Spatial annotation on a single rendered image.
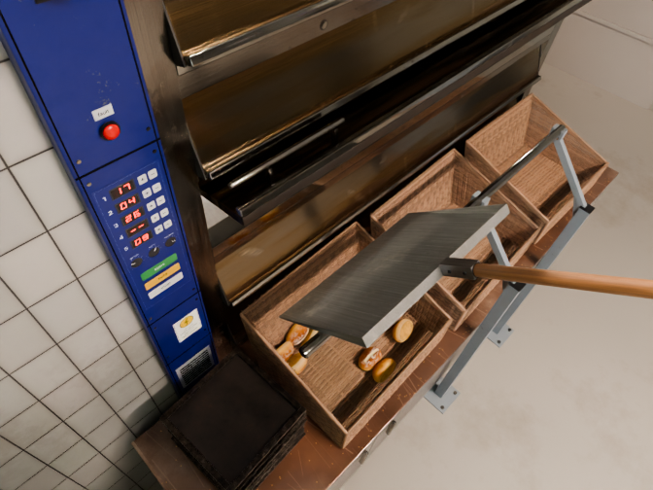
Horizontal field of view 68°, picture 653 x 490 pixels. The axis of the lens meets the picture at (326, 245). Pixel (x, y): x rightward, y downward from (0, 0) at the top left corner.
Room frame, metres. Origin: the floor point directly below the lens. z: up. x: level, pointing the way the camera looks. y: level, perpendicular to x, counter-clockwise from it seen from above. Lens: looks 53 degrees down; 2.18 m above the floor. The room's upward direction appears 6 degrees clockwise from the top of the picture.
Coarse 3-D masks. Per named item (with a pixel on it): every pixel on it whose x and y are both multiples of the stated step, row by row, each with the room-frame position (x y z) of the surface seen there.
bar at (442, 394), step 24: (480, 192) 1.03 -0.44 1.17; (576, 192) 1.27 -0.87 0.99; (576, 216) 1.23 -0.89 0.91; (504, 264) 0.90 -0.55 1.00; (504, 288) 0.89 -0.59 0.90; (528, 288) 1.22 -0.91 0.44; (504, 312) 0.87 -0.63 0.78; (312, 336) 0.50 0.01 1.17; (480, 336) 0.85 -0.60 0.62; (504, 336) 1.20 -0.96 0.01; (456, 360) 0.87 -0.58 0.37
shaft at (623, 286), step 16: (480, 272) 0.59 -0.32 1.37; (496, 272) 0.58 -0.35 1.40; (512, 272) 0.56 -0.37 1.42; (528, 272) 0.55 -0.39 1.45; (544, 272) 0.54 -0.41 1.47; (560, 272) 0.53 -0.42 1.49; (576, 272) 0.52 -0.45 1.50; (576, 288) 0.49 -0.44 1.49; (592, 288) 0.48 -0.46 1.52; (608, 288) 0.47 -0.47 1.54; (624, 288) 0.46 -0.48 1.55; (640, 288) 0.45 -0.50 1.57
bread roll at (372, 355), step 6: (372, 348) 0.75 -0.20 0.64; (378, 348) 0.76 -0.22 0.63; (366, 354) 0.72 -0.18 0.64; (372, 354) 0.72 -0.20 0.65; (378, 354) 0.73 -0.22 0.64; (360, 360) 0.71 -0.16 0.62; (366, 360) 0.70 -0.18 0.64; (372, 360) 0.71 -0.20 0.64; (378, 360) 0.71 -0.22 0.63; (360, 366) 0.69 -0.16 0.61; (366, 366) 0.69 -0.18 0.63; (372, 366) 0.69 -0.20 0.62
